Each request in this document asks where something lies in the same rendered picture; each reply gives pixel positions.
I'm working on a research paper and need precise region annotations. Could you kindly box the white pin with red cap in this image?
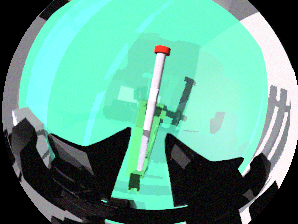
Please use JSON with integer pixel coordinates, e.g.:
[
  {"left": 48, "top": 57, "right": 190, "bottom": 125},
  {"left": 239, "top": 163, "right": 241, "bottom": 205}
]
[{"left": 137, "top": 45, "right": 172, "bottom": 171}]

